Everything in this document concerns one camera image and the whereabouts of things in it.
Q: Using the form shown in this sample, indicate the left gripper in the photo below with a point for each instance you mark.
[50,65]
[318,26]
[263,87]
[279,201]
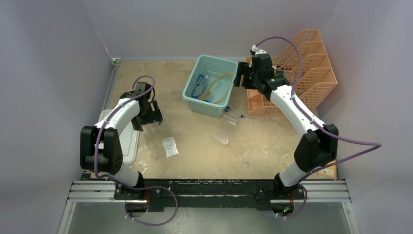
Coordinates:
[155,116]

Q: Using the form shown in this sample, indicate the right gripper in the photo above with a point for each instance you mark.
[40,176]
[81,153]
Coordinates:
[244,69]

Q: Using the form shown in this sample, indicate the amber rubber tubing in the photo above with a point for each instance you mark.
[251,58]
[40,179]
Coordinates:
[220,93]

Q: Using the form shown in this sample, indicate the blue safety glasses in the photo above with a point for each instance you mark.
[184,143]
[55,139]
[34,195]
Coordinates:
[200,86]

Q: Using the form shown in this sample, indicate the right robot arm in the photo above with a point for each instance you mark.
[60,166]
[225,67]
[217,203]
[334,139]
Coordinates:
[317,146]

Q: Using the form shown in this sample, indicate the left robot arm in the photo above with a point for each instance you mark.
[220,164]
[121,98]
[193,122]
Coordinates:
[100,147]

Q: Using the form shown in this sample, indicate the white plastic bin lid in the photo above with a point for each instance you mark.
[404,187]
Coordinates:
[128,137]

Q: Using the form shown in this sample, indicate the small white packet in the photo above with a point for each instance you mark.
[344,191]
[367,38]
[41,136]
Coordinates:
[170,147]

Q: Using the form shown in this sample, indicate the clear plastic funnel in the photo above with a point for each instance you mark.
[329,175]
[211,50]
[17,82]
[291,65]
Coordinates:
[158,134]

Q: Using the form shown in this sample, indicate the blue capped test tube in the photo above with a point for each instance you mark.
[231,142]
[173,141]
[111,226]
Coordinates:
[234,112]

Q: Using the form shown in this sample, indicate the teal plastic bin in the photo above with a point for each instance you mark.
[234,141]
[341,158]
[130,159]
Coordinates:
[211,66]

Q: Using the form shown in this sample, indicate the clear acrylic tube rack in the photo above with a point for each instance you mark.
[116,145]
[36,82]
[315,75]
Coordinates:
[226,128]

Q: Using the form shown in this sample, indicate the yellow spiral notebook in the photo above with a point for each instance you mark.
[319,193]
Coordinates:
[330,172]

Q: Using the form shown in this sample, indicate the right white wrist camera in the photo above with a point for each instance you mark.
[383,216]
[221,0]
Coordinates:
[256,51]

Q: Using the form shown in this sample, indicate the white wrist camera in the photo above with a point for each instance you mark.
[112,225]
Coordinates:
[142,88]
[256,51]

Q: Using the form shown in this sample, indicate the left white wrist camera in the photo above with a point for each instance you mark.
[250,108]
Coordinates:
[142,88]

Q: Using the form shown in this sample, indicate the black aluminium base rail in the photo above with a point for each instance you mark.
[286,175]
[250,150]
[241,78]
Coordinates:
[210,193]

